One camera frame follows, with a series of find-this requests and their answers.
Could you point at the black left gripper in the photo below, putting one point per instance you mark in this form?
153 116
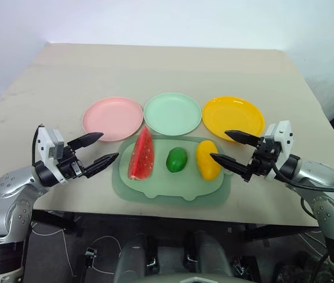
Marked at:
72 166

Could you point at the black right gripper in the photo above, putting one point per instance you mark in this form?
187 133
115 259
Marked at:
263 160

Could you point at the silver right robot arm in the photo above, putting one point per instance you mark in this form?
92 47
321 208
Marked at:
320 177

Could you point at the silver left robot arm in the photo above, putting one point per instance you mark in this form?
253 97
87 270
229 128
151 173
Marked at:
10 188

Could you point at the yellow round plate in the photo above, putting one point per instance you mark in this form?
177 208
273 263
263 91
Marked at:
229 115

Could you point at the pink round plate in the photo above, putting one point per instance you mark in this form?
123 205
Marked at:
111 118

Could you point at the green round fruit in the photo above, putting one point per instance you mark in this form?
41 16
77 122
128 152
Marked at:
176 160

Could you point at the light green round plate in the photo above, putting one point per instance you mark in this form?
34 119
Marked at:
171 113

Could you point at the yellow mango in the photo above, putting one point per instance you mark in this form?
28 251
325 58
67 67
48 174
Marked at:
203 165

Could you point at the red watermelon slice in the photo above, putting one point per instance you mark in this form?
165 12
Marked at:
142 156

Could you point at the dark green translucent mat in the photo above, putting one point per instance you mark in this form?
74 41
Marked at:
125 196

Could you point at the light green shaped tray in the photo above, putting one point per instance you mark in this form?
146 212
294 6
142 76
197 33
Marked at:
170 185

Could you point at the grey rounded robot leg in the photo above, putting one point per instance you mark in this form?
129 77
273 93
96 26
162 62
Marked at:
134 256
211 256

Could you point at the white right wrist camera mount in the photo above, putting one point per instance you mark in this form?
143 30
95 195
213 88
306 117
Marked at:
283 132

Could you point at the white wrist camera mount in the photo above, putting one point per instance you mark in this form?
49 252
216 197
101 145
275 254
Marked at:
283 132
44 144

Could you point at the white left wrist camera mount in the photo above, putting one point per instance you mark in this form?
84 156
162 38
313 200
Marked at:
44 144

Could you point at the black table frame bar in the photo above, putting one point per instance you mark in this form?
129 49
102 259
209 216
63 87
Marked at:
273 231
58 221

